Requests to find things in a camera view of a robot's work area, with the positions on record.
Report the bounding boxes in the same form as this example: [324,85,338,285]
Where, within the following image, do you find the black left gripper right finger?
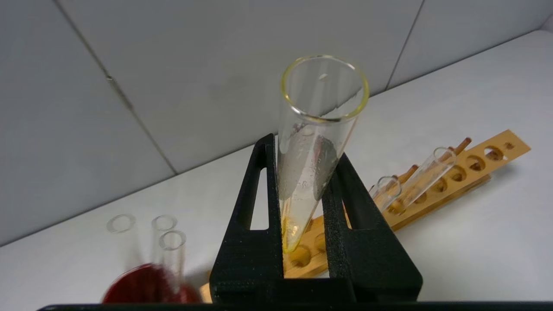
[323,153,424,303]

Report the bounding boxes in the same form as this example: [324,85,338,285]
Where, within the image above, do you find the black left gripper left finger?
[209,133,284,303]

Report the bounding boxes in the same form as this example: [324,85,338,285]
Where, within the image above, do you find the test tube with yellow pigment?
[277,54,371,254]
[400,146,458,209]

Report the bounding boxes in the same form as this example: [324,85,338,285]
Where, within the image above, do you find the test tube with green pigment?
[369,175,403,213]

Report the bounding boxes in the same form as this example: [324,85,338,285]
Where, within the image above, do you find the empty glass test tube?
[151,214,178,264]
[106,214,143,277]

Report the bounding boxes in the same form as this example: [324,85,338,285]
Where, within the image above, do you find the wooden test tube rack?
[200,129,531,303]

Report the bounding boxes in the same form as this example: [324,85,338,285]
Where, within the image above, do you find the red cup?
[102,263,202,303]

